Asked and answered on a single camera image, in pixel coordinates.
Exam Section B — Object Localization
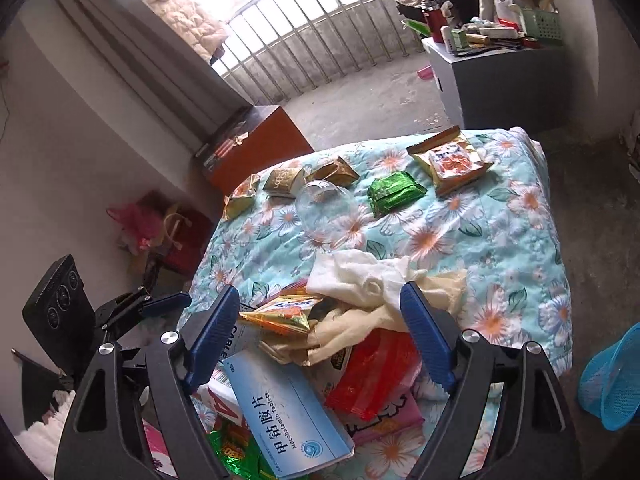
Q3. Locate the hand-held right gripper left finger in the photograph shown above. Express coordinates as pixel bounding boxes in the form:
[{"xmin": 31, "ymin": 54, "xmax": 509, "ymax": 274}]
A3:
[{"xmin": 55, "ymin": 285, "xmax": 242, "ymax": 480}]

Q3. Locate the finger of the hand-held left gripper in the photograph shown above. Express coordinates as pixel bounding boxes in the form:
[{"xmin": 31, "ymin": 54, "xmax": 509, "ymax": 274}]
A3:
[{"xmin": 97, "ymin": 287, "xmax": 192, "ymax": 333}]

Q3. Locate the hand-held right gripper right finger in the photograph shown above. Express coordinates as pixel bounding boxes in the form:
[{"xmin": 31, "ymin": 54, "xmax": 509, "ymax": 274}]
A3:
[{"xmin": 399, "ymin": 281, "xmax": 586, "ymax": 480}]

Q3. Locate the grey cable box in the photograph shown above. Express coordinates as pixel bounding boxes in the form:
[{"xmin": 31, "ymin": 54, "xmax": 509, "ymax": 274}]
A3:
[{"xmin": 215, "ymin": 320, "xmax": 261, "ymax": 376}]

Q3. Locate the orange yellow snack wrapper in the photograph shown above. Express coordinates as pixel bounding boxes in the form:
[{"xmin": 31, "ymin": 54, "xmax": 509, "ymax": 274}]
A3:
[{"xmin": 239, "ymin": 280, "xmax": 326, "ymax": 337}]

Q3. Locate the red plastic packet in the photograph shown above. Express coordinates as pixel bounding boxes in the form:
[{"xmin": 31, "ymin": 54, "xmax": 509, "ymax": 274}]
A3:
[{"xmin": 325, "ymin": 332, "xmax": 423, "ymax": 421}]

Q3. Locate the red white small box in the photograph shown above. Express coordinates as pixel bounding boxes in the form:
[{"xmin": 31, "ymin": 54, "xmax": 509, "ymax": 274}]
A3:
[{"xmin": 207, "ymin": 382, "xmax": 251, "ymax": 428}]

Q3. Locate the pink packet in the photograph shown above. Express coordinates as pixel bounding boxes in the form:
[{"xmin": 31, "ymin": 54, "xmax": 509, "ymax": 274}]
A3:
[{"xmin": 345, "ymin": 390, "xmax": 426, "ymax": 446}]

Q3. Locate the white cloth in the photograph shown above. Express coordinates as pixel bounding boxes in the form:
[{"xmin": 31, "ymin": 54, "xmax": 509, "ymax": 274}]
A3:
[{"xmin": 306, "ymin": 250, "xmax": 428, "ymax": 311}]

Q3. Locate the blue white medicine box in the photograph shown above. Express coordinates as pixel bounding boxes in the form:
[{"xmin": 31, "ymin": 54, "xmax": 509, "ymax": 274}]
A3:
[{"xmin": 223, "ymin": 349, "xmax": 355, "ymax": 471}]

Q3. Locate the green snack bag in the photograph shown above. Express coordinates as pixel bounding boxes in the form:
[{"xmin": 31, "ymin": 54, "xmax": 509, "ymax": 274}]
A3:
[{"xmin": 207, "ymin": 417, "xmax": 281, "ymax": 480}]

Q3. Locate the blue plastic wastebasket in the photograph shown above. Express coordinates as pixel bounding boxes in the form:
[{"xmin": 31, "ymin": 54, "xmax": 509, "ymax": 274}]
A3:
[{"xmin": 579, "ymin": 335, "xmax": 640, "ymax": 431}]

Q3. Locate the red gift bag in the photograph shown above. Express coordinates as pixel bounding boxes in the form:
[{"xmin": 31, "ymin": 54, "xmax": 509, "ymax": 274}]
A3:
[{"xmin": 160, "ymin": 205, "xmax": 213, "ymax": 276}]

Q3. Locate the pink plastic bag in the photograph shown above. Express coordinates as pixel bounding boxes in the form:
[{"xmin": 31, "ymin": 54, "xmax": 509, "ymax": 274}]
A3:
[{"xmin": 107, "ymin": 192, "xmax": 173, "ymax": 256}]

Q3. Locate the floral quilted blanket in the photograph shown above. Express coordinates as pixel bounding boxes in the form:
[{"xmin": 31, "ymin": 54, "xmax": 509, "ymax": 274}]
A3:
[{"xmin": 190, "ymin": 127, "xmax": 573, "ymax": 480}]

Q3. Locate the orange gold snack wrapper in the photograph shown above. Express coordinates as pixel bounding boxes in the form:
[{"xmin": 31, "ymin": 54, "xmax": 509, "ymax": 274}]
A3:
[{"xmin": 223, "ymin": 174, "xmax": 262, "ymax": 221}]

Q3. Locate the green foil snack wrapper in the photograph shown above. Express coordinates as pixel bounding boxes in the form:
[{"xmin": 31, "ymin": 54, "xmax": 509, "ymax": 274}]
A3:
[{"xmin": 367, "ymin": 171, "xmax": 428, "ymax": 218}]

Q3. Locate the gold boxy snack wrapper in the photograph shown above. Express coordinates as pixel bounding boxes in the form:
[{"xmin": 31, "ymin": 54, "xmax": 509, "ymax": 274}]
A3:
[{"xmin": 263, "ymin": 166, "xmax": 307, "ymax": 198}]

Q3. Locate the orange white snack packet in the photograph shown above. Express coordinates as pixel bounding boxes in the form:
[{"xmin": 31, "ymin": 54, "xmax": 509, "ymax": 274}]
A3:
[{"xmin": 414, "ymin": 136, "xmax": 494, "ymax": 197}]

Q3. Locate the orange cardboard box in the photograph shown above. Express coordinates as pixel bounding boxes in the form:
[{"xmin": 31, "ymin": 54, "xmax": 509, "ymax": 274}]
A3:
[{"xmin": 202, "ymin": 105, "xmax": 316, "ymax": 196}]

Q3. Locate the gold crumpled snack wrapper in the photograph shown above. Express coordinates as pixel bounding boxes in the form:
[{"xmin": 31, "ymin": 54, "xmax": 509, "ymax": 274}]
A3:
[{"xmin": 306, "ymin": 156, "xmax": 360, "ymax": 186}]

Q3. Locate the beige window curtain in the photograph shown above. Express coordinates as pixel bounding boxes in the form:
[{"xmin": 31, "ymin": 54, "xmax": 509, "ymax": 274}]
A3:
[{"xmin": 42, "ymin": 0, "xmax": 256, "ymax": 148}]

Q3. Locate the grey cabinet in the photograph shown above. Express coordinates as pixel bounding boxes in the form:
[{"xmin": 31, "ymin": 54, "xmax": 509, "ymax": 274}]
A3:
[{"xmin": 422, "ymin": 35, "xmax": 571, "ymax": 133}]

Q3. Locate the pale puffy jacket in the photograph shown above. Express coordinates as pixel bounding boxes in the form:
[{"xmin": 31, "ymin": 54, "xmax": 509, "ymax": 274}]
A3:
[{"xmin": 137, "ymin": 0, "xmax": 228, "ymax": 61}]

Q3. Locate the metal window railing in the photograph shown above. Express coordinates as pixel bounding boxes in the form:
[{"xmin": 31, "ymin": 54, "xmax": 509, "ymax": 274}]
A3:
[{"xmin": 210, "ymin": 0, "xmax": 436, "ymax": 106}]

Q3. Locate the white lotion bottle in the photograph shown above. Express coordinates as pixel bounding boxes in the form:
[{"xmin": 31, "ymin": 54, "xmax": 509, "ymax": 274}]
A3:
[{"xmin": 440, "ymin": 2, "xmax": 455, "ymax": 43}]

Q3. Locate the red thermos flask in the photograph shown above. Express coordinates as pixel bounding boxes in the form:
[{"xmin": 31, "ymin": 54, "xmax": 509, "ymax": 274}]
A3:
[{"xmin": 422, "ymin": 2, "xmax": 447, "ymax": 43}]

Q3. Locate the green plastic basket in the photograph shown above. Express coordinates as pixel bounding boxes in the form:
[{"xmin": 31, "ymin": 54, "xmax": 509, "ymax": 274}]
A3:
[{"xmin": 520, "ymin": 7, "xmax": 563, "ymax": 47}]

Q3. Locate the white plastic bag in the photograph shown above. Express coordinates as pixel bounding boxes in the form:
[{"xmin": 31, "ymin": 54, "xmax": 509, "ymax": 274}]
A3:
[{"xmin": 494, "ymin": 0, "xmax": 526, "ymax": 23}]

